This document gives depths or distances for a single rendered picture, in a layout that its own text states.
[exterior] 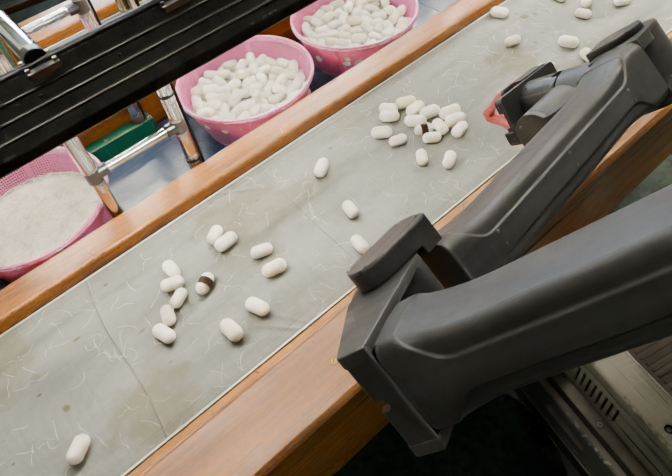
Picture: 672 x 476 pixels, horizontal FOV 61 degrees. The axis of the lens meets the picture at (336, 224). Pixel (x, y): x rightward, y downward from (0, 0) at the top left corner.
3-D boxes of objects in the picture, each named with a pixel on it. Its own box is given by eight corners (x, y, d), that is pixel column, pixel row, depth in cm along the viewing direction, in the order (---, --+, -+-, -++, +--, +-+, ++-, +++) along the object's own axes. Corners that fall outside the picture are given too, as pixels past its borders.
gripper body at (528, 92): (489, 102, 71) (532, 89, 65) (540, 63, 75) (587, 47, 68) (512, 147, 73) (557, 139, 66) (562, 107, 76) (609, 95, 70)
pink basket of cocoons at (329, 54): (445, 44, 123) (446, 3, 116) (353, 105, 114) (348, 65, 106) (361, 4, 137) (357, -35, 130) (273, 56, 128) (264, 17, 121)
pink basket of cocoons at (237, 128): (344, 88, 118) (338, 47, 110) (276, 175, 104) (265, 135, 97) (238, 64, 128) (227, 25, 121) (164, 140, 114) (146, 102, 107)
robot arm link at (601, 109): (469, 395, 38) (370, 270, 37) (422, 390, 43) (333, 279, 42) (712, 79, 57) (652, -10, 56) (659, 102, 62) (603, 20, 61)
